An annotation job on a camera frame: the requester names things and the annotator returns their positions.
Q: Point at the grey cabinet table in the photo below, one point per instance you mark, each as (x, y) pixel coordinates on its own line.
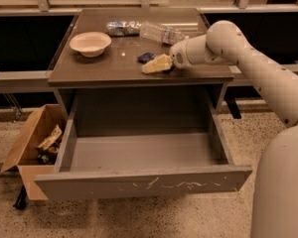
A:
(118, 65)

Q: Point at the snack wrapper in box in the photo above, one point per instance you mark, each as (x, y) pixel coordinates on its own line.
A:
(51, 139)

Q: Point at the brown cardboard box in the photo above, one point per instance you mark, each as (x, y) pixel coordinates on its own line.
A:
(24, 156)

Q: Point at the white paper bowl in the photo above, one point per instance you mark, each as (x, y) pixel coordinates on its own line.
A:
(90, 44)

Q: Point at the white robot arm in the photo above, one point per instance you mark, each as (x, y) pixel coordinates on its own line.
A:
(275, 198)

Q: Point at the dark blue rxbar blueberry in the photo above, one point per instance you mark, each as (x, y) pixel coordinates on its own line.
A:
(147, 57)

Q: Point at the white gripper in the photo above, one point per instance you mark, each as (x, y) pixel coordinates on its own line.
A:
(178, 55)

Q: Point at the open grey top drawer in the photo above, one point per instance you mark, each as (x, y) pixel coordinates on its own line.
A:
(135, 145)

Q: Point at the silver blue snack bag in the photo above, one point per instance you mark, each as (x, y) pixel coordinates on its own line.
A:
(123, 28)

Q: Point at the clear plastic water bottle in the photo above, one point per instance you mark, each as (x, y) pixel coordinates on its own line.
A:
(161, 34)

